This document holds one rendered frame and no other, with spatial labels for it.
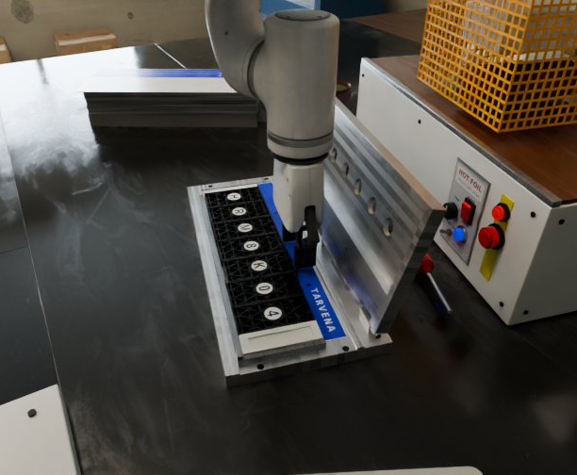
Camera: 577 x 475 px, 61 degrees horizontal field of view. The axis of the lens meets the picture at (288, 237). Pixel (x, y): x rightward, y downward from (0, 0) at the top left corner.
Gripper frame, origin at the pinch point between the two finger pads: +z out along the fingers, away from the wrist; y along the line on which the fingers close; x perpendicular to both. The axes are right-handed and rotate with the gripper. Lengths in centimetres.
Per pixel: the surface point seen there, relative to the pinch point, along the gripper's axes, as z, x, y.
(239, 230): 0.9, -7.7, -7.0
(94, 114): 1, -32, -63
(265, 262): 0.9, -5.5, 1.9
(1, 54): 45, -110, -300
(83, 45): 47, -62, -315
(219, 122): 3, -4, -55
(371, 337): 2.2, 4.3, 18.2
